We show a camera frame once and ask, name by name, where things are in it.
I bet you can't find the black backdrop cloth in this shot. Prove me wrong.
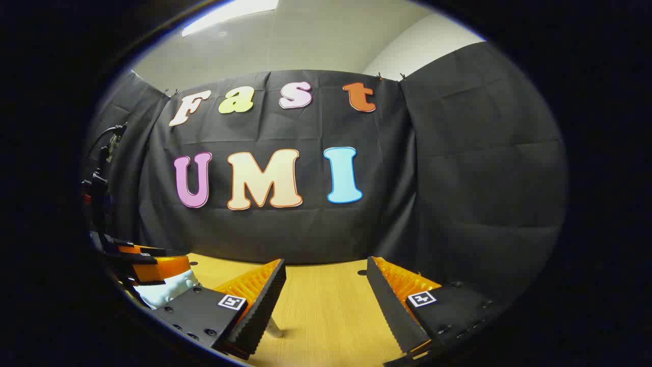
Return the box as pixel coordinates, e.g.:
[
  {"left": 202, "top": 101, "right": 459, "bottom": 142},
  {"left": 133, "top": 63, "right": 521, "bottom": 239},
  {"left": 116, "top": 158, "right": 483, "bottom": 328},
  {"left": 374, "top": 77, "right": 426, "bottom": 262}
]
[{"left": 81, "top": 42, "right": 568, "bottom": 306}]

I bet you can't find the light blue suitcase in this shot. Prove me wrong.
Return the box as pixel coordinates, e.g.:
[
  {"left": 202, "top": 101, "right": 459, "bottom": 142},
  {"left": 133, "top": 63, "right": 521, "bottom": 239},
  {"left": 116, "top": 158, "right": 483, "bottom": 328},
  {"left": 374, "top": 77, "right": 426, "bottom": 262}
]
[{"left": 133, "top": 269, "right": 202, "bottom": 310}]

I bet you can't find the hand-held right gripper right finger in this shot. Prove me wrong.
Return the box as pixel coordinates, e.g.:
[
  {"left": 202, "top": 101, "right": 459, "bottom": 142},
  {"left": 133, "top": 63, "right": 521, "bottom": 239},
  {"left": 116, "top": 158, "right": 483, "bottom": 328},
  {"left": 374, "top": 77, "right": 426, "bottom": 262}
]
[{"left": 366, "top": 256, "right": 510, "bottom": 360}]

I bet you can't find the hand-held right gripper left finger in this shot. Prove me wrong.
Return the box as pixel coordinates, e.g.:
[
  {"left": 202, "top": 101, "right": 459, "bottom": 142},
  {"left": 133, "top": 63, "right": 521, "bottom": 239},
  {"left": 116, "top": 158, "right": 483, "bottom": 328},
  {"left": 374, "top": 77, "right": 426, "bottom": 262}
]
[{"left": 152, "top": 258, "right": 287, "bottom": 361}]

